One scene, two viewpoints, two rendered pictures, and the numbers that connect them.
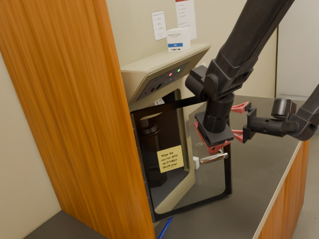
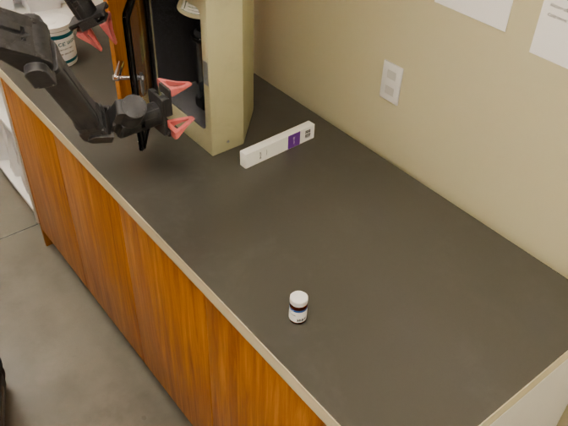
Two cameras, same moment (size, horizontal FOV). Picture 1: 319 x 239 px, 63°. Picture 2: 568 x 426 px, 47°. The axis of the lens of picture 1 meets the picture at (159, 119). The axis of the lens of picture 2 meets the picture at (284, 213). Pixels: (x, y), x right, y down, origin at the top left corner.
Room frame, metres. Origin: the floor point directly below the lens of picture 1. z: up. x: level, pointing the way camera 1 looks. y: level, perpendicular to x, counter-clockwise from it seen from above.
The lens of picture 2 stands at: (1.35, -1.62, 2.04)
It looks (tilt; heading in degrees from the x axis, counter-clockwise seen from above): 40 degrees down; 99
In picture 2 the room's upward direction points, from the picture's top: 2 degrees clockwise
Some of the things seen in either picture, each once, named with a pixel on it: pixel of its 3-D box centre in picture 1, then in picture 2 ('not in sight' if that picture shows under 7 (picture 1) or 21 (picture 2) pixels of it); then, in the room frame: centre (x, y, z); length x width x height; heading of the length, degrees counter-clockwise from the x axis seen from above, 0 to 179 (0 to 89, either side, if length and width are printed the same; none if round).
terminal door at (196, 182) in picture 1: (186, 160); (140, 62); (0.68, -0.06, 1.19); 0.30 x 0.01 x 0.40; 103
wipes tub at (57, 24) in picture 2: not in sight; (55, 40); (0.21, 0.33, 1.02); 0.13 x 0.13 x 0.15
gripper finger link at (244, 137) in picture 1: (239, 130); (177, 118); (0.86, -0.29, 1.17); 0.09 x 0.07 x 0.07; 49
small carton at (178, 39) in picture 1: (178, 39); not in sight; (0.78, -0.09, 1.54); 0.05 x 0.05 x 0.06; 57
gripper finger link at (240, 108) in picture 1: (239, 113); (174, 93); (0.86, -0.29, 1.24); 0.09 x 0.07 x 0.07; 49
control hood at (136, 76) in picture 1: (168, 72); not in sight; (0.73, -0.05, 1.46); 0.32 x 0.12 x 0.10; 139
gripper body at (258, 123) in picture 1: (258, 124); (150, 115); (0.81, -0.34, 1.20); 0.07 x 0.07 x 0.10; 49
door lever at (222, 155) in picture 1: (211, 155); (125, 71); (0.67, -0.14, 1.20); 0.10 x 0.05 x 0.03; 103
